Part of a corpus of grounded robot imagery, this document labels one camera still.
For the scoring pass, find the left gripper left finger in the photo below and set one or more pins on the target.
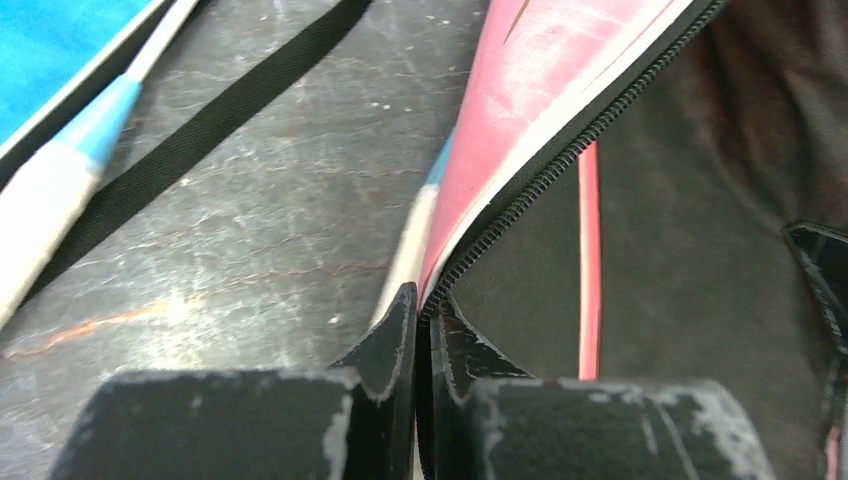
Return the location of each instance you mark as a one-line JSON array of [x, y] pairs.
[[351, 420]]

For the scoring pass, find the blue badminton racket left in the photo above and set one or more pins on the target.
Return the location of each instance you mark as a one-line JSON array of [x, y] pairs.
[[49, 192]]

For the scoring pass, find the blue racket cover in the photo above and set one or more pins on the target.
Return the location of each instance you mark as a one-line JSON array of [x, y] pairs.
[[55, 57]]

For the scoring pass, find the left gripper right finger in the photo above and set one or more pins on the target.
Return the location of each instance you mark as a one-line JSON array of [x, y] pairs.
[[492, 420]]

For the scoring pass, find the pink racket cover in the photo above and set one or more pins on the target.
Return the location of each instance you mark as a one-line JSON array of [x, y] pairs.
[[638, 262]]

